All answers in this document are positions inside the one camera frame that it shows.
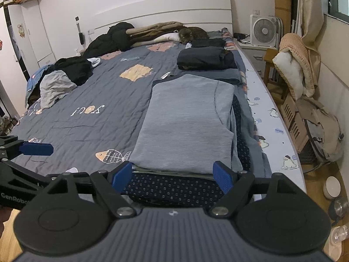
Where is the white wardrobe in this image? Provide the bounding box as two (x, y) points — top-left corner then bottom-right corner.
(0, 3), (56, 115)

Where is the beige slatted crate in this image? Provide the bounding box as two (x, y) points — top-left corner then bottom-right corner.
(281, 93), (310, 153)

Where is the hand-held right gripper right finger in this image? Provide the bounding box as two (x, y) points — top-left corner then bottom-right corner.
(209, 160), (296, 219)

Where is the black clothes pile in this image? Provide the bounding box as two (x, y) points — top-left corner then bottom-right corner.
(54, 56), (94, 86)

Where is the steel bowl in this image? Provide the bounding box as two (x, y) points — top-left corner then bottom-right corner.
(328, 196), (349, 220)

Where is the white cushion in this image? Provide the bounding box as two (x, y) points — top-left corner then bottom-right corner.
(273, 52), (304, 100)

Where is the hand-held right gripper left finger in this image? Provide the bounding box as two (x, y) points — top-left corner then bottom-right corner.
(45, 162), (137, 219)

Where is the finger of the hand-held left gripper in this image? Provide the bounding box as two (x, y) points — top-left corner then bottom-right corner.
(0, 135), (54, 159)
(0, 160), (60, 190)

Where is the grey sweatshirt with dark trim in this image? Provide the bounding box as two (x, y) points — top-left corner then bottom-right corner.
(128, 74), (235, 174)

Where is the white box fan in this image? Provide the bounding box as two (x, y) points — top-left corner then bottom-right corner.
(249, 14), (280, 47)

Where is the plaid blanket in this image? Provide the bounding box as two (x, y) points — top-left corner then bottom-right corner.
(221, 27), (266, 149)

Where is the blue-grey printed quilt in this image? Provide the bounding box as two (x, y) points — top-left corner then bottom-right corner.
(12, 40), (246, 205)

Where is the brown wooden board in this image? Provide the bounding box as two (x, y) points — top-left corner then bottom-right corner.
(273, 0), (293, 48)

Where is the white bowl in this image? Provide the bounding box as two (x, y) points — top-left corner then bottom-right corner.
(323, 176), (342, 200)

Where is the dark folded garment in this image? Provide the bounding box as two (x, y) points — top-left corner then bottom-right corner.
(192, 38), (226, 48)

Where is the clear glass bowl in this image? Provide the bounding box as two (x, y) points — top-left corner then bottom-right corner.
(328, 225), (349, 252)

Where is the navy dotted garment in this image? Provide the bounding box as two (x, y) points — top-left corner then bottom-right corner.
(120, 93), (251, 206)

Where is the beige waffle blanket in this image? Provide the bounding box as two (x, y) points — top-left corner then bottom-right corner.
(279, 33), (316, 97)

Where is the white pillow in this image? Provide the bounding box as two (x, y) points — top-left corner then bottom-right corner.
(131, 33), (182, 48)

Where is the lavender penguin bed sheet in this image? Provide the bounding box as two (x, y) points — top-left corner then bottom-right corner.
(233, 40), (306, 197)

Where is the black wall-hung device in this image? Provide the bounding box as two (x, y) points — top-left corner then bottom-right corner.
(77, 22), (85, 45)

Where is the tabby cat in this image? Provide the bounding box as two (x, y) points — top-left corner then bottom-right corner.
(178, 27), (210, 43)

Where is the beige backpack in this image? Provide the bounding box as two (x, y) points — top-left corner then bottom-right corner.
(296, 97), (344, 163)

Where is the beige curtain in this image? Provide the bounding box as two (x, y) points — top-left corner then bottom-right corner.
(297, 0), (325, 69)

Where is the wooden chair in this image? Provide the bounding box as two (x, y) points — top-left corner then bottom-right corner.
(263, 48), (287, 101)

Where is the blue denim garment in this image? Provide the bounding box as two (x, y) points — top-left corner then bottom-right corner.
(26, 64), (56, 108)

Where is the black jacket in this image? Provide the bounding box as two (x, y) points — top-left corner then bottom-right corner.
(83, 22), (135, 59)

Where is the camouflage cloth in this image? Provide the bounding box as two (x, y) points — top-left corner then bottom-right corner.
(0, 116), (20, 137)

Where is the black folded garment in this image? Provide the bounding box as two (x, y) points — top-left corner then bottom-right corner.
(177, 46), (238, 71)

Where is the white nightstand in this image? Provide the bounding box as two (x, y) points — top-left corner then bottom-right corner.
(240, 42), (273, 78)

